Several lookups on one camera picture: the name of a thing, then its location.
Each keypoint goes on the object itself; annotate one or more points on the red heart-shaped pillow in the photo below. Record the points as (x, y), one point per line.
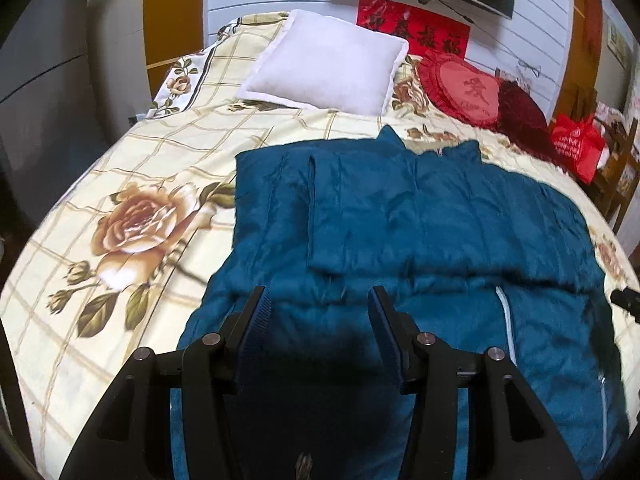
(459, 89)

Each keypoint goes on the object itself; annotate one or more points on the floral plaid bed sheet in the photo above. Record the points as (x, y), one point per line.
(125, 259)

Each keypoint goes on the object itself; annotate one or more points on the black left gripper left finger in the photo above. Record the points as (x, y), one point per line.
(128, 435)

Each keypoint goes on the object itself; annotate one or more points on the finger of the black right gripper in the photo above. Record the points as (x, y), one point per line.
(627, 299)

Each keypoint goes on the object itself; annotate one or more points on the blue down jacket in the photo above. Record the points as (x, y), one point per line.
(477, 255)

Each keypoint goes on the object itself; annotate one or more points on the red shopping bag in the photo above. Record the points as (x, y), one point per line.
(578, 146)

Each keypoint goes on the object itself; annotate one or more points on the white square pillow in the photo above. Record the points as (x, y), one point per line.
(323, 62)

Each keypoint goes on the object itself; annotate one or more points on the grey refrigerator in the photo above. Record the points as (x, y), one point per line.
(49, 131)

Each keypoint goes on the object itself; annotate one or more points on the wooden chair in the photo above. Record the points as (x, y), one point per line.
(613, 186)

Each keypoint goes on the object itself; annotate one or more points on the red Chinese banner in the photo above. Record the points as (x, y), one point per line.
(421, 28)

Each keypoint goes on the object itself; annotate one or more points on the dark red fuzzy pillow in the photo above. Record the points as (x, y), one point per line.
(523, 122)

